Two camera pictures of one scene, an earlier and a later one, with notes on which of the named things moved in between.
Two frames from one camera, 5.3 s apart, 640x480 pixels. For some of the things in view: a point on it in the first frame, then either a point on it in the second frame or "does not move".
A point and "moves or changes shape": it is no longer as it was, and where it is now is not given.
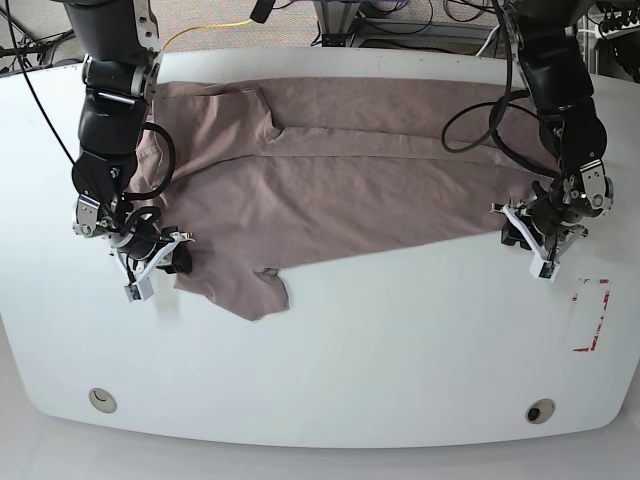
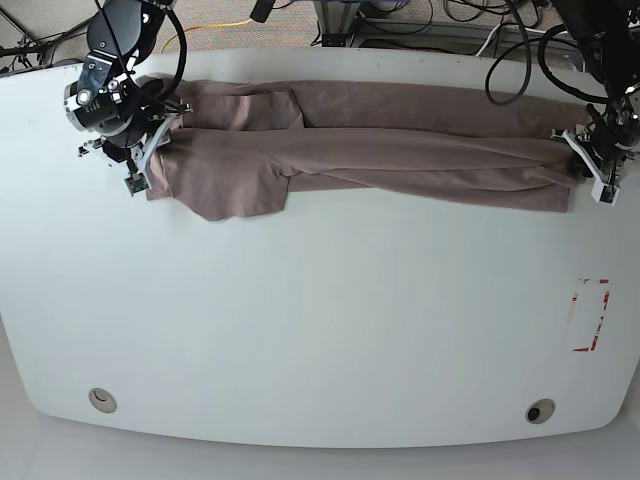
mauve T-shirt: (247, 175) moves or changes shape
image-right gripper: (555, 217) to (614, 133)
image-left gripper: (134, 236) to (111, 106)
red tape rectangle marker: (600, 318) does not move
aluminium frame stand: (336, 19) does not move
